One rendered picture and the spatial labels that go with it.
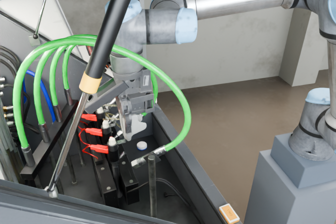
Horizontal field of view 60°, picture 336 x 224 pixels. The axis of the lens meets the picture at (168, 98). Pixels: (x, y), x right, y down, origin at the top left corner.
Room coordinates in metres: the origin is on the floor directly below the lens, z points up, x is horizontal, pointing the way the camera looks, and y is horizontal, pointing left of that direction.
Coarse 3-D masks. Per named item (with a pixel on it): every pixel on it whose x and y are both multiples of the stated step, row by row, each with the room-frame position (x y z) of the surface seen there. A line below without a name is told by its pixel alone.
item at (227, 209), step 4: (224, 208) 0.49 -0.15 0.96; (228, 208) 0.49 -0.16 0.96; (224, 212) 0.48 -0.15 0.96; (228, 212) 0.48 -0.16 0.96; (232, 212) 0.48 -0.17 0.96; (224, 216) 0.47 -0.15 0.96; (228, 216) 0.47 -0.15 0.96; (232, 216) 0.47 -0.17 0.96; (236, 216) 0.47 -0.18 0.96; (236, 220) 0.46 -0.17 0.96
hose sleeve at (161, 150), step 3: (159, 147) 0.51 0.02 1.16; (162, 147) 0.50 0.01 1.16; (153, 150) 0.51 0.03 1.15; (156, 150) 0.50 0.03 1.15; (159, 150) 0.50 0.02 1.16; (162, 150) 0.50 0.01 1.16; (165, 150) 0.50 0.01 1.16; (147, 153) 0.51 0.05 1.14; (156, 153) 0.50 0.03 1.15; (159, 153) 0.50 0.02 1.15; (162, 153) 0.50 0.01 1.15; (141, 156) 0.51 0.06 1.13; (138, 159) 0.51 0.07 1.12; (141, 159) 0.50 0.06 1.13; (144, 159) 0.50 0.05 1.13; (138, 162) 0.50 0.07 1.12; (141, 162) 0.50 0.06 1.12; (144, 162) 0.50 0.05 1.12
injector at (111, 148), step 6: (108, 144) 0.58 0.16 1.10; (114, 144) 0.58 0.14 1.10; (108, 150) 0.58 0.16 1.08; (114, 150) 0.58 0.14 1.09; (114, 156) 0.58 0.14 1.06; (120, 156) 0.59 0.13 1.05; (114, 162) 0.58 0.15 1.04; (114, 168) 0.58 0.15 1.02; (114, 174) 0.58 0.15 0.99; (114, 180) 0.59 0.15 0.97; (120, 186) 0.59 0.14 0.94; (120, 192) 0.59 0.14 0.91
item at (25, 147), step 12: (36, 48) 0.51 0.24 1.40; (48, 48) 0.51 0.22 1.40; (120, 48) 0.50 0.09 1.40; (24, 60) 0.51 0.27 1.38; (144, 60) 0.50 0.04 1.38; (24, 72) 0.51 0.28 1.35; (156, 72) 0.50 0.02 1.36; (168, 84) 0.50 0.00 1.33; (180, 96) 0.50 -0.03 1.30; (24, 132) 0.52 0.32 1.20; (180, 132) 0.51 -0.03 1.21; (24, 144) 0.51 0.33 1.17; (168, 144) 0.50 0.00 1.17
